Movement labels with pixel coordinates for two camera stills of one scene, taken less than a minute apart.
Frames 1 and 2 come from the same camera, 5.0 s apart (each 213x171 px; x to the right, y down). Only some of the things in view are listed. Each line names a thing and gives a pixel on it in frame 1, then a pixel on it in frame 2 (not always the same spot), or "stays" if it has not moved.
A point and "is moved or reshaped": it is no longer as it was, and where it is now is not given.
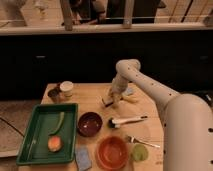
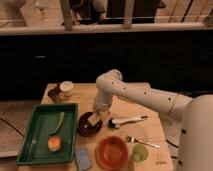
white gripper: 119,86 to 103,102
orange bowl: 112,152 stays
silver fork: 132,139 stays
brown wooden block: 107,104 is moved or reshaped
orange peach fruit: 54,143 stays
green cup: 139,152 stays
